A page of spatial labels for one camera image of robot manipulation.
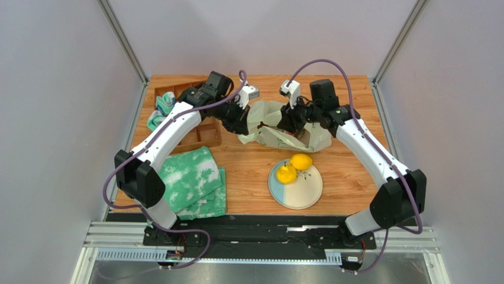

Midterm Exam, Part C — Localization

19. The aluminium frame post right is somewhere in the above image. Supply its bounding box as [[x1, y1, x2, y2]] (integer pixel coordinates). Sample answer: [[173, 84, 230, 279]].
[[373, 0, 429, 85]]

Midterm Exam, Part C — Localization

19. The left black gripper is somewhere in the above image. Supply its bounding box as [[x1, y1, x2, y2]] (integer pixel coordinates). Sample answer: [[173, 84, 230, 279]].
[[213, 98, 250, 137]]

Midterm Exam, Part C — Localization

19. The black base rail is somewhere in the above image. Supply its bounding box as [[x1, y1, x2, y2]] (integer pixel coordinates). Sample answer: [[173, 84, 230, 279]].
[[143, 215, 377, 260]]

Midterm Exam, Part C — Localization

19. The aluminium frame post left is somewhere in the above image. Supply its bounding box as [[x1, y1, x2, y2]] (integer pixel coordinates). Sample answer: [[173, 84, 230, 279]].
[[97, 0, 148, 86]]

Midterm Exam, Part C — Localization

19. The wooden compartment tray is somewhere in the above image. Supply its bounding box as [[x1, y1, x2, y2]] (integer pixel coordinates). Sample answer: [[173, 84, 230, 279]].
[[154, 80, 222, 154]]

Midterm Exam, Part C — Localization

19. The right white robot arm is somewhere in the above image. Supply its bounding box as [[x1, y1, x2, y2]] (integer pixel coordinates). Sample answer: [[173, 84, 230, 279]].
[[277, 79, 427, 237]]

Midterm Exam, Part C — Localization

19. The green white tie-dye cloth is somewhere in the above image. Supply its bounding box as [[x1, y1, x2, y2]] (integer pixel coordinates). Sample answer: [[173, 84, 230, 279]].
[[158, 147, 227, 221]]

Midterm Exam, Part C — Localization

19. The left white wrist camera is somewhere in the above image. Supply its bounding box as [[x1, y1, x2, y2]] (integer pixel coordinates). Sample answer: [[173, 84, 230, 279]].
[[234, 81, 260, 109]]

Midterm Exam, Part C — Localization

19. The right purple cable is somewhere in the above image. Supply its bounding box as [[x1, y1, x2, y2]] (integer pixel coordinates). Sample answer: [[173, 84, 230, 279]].
[[285, 59, 424, 275]]

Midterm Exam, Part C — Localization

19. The yellow fake lemon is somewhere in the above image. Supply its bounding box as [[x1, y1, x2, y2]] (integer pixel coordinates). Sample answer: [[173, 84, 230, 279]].
[[289, 153, 313, 171]]

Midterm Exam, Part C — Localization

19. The yellow fake pear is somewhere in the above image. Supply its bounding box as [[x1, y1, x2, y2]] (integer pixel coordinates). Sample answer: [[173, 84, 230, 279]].
[[275, 162, 298, 184]]

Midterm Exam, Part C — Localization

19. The blue cream ceramic plate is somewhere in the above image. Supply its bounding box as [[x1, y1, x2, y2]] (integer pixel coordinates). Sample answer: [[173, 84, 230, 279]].
[[268, 159, 323, 210]]

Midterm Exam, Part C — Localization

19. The aluminium frame post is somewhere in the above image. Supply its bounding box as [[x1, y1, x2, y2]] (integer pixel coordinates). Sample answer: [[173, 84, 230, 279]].
[[97, 0, 148, 86], [373, 0, 429, 85]]

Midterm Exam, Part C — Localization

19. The teal white rolled sock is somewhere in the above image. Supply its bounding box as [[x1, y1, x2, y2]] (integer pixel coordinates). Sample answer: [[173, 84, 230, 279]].
[[156, 92, 176, 116]]

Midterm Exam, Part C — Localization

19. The avocado print plastic bag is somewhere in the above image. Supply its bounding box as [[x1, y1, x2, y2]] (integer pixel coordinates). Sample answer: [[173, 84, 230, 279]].
[[238, 100, 332, 153]]

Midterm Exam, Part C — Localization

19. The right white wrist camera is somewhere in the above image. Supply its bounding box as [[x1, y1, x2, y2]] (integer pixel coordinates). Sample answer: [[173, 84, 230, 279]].
[[279, 80, 301, 109]]

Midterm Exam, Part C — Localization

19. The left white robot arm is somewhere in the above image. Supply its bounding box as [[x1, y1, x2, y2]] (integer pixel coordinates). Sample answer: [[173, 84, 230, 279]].
[[107, 70, 255, 233]]

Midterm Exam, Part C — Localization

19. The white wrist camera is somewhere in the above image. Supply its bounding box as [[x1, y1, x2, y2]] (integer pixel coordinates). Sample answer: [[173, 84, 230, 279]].
[[279, 80, 301, 109], [234, 81, 260, 109]]

